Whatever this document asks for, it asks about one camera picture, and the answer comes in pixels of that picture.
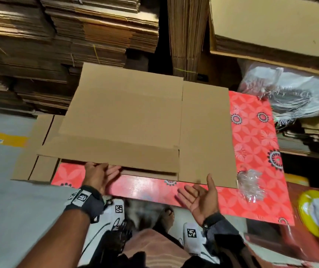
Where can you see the person's left hand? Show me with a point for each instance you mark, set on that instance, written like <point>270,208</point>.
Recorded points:
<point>99,177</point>

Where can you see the person's right hand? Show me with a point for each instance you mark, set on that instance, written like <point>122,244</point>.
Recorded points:
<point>201,201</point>

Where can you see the large cardboard box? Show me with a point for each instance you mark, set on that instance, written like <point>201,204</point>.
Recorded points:
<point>34,153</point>
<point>271,25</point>

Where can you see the low pile of cardboard sheets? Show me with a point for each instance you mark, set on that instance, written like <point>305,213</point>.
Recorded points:
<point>313,139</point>

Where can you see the wall of cardboard stacks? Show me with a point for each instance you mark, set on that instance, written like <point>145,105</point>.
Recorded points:
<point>53,47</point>

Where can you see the yellow-tied cardboard bundle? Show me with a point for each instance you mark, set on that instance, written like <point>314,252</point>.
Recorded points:
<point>187,36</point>

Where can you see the person's left forearm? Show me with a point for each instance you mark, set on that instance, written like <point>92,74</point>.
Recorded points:
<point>56,242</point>

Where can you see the crumpled clear tape piece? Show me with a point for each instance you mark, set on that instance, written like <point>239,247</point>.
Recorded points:
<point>251,185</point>

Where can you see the red patterned table cloth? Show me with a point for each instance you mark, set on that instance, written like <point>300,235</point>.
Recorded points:
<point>260,148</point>

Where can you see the yellow round disc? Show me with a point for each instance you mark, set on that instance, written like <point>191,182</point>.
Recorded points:
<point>315,212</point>

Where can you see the white woven sack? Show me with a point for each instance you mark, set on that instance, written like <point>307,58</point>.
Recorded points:
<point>299,89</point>

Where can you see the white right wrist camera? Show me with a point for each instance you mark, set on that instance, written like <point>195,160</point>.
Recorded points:
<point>196,240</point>

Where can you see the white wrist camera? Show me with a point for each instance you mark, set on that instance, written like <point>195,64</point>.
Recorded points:
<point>109,220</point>
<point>196,240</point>

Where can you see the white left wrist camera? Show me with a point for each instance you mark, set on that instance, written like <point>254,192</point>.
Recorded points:
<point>109,220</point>

